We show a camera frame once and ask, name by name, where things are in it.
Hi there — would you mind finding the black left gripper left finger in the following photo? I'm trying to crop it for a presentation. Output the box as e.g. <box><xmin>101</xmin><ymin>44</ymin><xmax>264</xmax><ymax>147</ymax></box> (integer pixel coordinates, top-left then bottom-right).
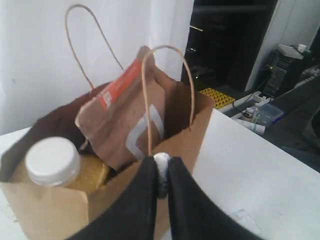
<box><xmin>69</xmin><ymin>156</ymin><xmax>158</xmax><ymax>240</ymax></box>

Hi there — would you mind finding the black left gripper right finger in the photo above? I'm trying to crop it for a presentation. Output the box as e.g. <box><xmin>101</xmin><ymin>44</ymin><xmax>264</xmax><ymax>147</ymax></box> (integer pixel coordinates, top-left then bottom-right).
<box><xmin>167</xmin><ymin>156</ymin><xmax>260</xmax><ymax>240</ymax></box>

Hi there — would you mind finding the small white candy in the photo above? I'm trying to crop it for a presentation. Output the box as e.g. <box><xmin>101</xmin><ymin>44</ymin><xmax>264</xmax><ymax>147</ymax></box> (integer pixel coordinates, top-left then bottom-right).
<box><xmin>153</xmin><ymin>152</ymin><xmax>171</xmax><ymax>199</ymax></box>

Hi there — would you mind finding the yellow millet bottle white cap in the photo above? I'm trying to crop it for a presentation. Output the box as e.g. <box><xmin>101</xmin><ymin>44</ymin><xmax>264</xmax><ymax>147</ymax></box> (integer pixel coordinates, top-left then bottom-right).
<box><xmin>10</xmin><ymin>136</ymin><xmax>110</xmax><ymax>194</ymax></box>

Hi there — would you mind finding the brown snack pouch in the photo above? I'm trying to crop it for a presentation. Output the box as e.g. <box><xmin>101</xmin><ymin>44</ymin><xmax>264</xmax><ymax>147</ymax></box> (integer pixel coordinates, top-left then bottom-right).
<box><xmin>75</xmin><ymin>46</ymin><xmax>177</xmax><ymax>171</ymax></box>

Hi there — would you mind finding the brown paper bag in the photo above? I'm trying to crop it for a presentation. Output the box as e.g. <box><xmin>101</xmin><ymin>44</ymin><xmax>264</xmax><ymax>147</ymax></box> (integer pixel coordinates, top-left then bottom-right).
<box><xmin>0</xmin><ymin>4</ymin><xmax>216</xmax><ymax>240</ymax></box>

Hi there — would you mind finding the small brown lidded bottle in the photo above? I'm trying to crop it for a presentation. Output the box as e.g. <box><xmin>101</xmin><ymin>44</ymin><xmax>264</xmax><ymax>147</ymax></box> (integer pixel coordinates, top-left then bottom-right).
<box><xmin>242</xmin><ymin>107</ymin><xmax>255</xmax><ymax>122</ymax></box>

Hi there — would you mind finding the yellow black perforated tray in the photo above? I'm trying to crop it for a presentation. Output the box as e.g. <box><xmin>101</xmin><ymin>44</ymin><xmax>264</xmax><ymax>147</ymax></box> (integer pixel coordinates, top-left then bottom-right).
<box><xmin>200</xmin><ymin>88</ymin><xmax>236</xmax><ymax>109</ymax></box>

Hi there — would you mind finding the clear plastic storage box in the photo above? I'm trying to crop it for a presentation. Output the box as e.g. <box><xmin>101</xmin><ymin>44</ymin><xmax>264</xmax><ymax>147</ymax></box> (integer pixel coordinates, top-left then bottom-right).
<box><xmin>256</xmin><ymin>103</ymin><xmax>284</xmax><ymax>127</ymax></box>

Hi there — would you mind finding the dark equipment rack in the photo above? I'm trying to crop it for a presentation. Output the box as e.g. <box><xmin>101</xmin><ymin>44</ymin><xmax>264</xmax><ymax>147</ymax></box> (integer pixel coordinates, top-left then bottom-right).
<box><xmin>185</xmin><ymin>0</ymin><xmax>277</xmax><ymax>92</ymax></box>

